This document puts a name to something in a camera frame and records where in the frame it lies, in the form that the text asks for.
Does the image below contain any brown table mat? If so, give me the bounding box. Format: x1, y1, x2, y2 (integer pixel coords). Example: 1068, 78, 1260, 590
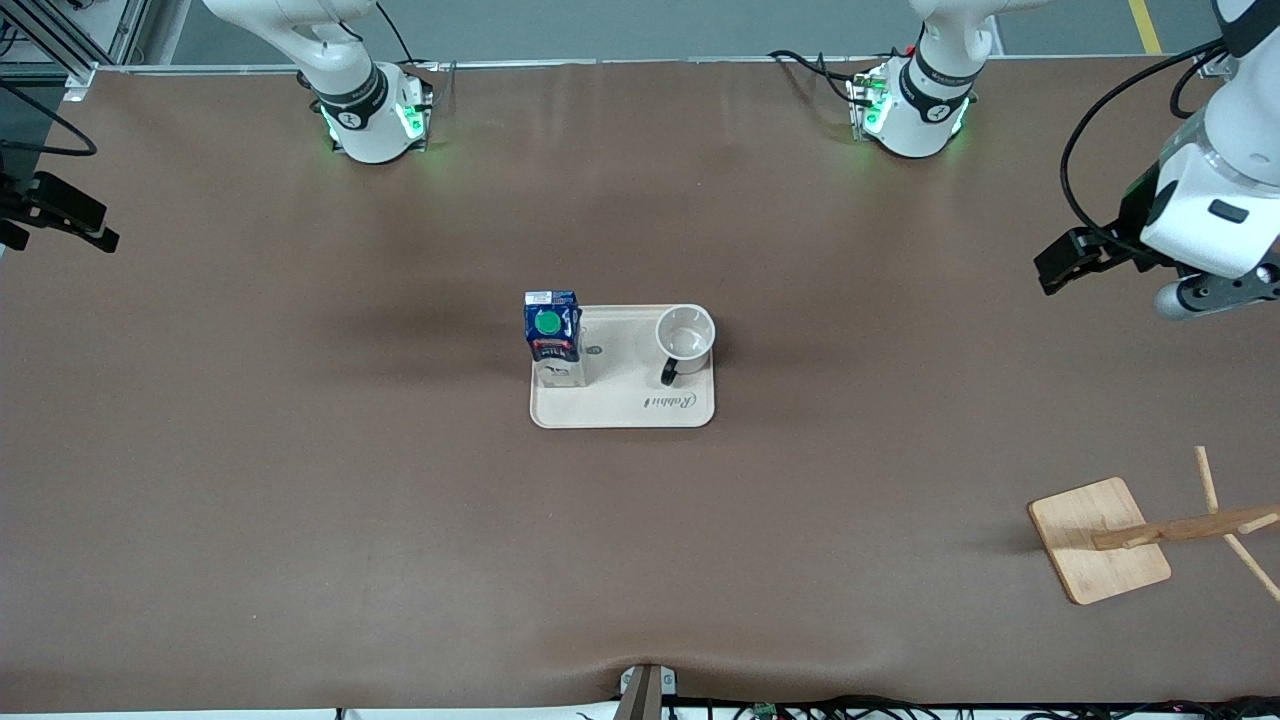
0, 58, 1280, 713

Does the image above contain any blue milk carton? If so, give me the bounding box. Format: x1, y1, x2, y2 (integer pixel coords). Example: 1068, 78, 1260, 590
523, 290, 588, 389

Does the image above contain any metal table edge bracket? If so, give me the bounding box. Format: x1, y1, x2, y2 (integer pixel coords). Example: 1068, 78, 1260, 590
618, 664, 679, 720

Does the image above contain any beige rabbit print tray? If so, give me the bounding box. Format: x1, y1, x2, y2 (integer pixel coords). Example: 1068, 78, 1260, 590
529, 304, 716, 430

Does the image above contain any white smiley face cup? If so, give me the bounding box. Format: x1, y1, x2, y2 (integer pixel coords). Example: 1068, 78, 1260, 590
655, 304, 717, 388

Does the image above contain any wooden mug stand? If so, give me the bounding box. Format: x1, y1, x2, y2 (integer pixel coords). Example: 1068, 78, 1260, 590
1028, 445, 1280, 606

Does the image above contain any black arm base cable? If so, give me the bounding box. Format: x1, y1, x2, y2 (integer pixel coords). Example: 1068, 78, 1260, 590
372, 0, 447, 77
768, 48, 873, 109

